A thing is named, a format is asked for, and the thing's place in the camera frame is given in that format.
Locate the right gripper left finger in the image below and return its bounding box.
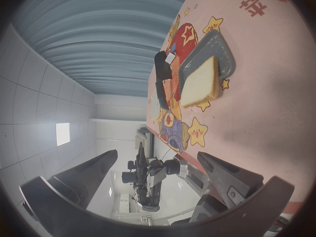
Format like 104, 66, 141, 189
47, 150, 118, 209

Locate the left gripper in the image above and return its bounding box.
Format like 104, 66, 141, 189
134, 142, 150, 173

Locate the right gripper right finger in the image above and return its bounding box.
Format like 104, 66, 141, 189
197, 152, 264, 209

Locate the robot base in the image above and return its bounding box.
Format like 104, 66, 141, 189
170, 194, 229, 228

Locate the slice of bread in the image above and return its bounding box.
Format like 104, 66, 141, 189
180, 56, 220, 108

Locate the square ceiling light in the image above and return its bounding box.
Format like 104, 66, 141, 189
56, 123, 71, 146

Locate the blue curtain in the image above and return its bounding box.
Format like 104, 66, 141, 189
11, 0, 195, 98

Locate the dark grey tray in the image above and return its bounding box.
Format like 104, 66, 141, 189
178, 29, 236, 93

